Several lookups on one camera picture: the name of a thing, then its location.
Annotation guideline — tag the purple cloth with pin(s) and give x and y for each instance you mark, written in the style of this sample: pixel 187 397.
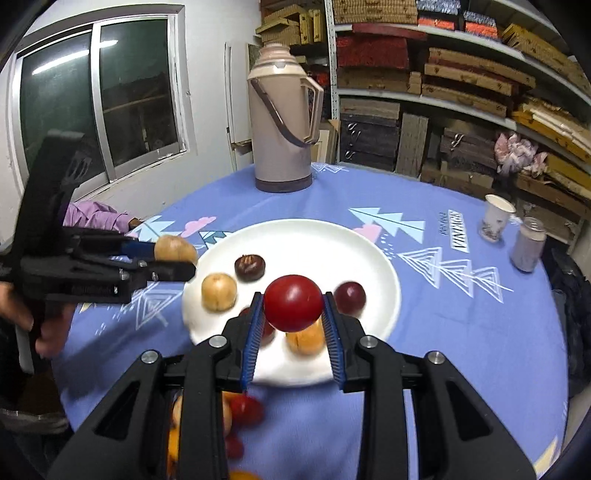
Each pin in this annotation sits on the purple cloth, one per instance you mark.
pixel 92 217

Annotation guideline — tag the orange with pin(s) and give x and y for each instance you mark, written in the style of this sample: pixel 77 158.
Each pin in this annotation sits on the orange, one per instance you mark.
pixel 173 445

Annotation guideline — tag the white metal shelf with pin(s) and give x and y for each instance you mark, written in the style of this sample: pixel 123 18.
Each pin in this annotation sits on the white metal shelf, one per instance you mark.
pixel 330 69

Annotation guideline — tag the smooth orange-yellow fruit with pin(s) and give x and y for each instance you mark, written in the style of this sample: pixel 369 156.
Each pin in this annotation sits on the smooth orange-yellow fruit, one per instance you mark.
pixel 242 476

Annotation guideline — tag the beige thermos jug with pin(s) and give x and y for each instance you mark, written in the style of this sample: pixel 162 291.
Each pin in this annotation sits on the beige thermos jug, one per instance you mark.
pixel 277 129

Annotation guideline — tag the dark red plum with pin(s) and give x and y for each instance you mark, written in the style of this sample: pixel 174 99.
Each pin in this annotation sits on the dark red plum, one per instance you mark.
pixel 234 447
pixel 350 297

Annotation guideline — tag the small tan round fruit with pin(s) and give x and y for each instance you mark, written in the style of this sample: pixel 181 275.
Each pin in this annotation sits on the small tan round fruit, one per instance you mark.
pixel 175 249

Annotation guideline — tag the pink crumpled cloth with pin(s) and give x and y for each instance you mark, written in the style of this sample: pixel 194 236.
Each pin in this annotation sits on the pink crumpled cloth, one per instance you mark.
pixel 519 154

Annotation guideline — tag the white paper cup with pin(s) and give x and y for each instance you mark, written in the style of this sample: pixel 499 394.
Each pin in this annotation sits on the white paper cup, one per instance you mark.
pixel 495 219

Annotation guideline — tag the blue printed tablecloth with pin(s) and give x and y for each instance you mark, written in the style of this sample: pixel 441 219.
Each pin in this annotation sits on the blue printed tablecloth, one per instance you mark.
pixel 461 346

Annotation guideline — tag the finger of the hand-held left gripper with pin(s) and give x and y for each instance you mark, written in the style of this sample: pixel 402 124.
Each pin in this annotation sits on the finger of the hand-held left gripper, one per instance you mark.
pixel 136 249
pixel 171 271

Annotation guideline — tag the pale striped pepino melon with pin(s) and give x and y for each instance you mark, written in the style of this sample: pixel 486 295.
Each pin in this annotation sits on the pale striped pepino melon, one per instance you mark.
pixel 227 415

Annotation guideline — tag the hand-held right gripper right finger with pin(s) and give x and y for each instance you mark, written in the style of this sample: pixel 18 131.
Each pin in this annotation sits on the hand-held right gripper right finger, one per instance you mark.
pixel 332 341

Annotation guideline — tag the person's left hand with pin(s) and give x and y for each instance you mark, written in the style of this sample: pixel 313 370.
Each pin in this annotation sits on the person's left hand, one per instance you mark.
pixel 53 330

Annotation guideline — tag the dark purple mangosteen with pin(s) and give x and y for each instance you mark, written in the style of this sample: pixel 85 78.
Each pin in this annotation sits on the dark purple mangosteen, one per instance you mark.
pixel 249 267

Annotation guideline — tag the sliding glass window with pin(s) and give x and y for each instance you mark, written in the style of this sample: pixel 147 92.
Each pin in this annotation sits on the sliding glass window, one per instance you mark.
pixel 60 106

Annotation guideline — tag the white oval plate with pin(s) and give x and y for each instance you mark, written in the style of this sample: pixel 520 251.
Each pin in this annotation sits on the white oval plate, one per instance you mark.
pixel 295 244

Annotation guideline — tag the red tomato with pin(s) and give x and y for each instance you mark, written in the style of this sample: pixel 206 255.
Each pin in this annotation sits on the red tomato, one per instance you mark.
pixel 293 302
pixel 269 333
pixel 247 410

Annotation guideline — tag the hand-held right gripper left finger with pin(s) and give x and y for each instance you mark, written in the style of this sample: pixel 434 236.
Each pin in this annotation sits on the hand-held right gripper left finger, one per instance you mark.
pixel 251 341

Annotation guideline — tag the large yellow round fruit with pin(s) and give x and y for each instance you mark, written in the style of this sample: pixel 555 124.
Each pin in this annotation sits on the large yellow round fruit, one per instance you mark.
pixel 219 291

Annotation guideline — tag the grey drink can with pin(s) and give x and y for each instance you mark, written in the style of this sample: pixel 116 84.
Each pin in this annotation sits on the grey drink can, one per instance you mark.
pixel 528 247

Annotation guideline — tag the orange striped pepino melon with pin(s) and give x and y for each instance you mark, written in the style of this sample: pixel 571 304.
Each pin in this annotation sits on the orange striped pepino melon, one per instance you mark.
pixel 304 344

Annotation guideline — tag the leaning picture frame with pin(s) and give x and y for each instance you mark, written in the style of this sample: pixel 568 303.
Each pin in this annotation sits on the leaning picture frame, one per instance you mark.
pixel 330 138

